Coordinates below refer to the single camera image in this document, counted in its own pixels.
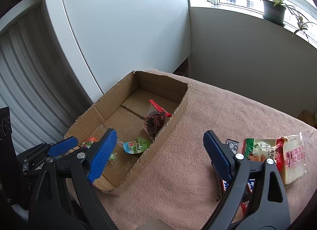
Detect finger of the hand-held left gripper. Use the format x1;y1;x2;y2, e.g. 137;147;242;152
22;136;78;175

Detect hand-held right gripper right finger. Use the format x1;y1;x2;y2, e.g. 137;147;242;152
203;130;290;230

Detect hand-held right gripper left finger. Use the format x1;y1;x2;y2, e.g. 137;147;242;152
28;128;118;230

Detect black white small packet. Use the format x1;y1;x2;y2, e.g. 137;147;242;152
225;139;239;155

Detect chocolate bar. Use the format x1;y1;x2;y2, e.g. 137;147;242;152
218;178;255;196

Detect green meat snack packet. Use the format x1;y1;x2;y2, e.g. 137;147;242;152
241;138;280;163

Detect sliced bread packet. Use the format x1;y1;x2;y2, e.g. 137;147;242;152
282;131;307;186

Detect brown cardboard box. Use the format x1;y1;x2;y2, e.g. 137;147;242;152
64;70;189;196

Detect small red green packet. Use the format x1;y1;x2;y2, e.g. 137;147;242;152
82;138;97;149

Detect green jelly cup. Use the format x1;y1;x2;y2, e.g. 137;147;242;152
123;137;151;154

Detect white ribbed shutter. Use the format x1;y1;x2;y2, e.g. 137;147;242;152
0;5;95;156

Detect dark red snack packet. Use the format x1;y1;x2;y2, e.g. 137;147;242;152
144;99;172;140

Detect white cabinet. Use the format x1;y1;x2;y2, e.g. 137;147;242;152
42;0;192;97

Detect potted green plant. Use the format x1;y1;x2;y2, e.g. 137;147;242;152
258;0;317;45

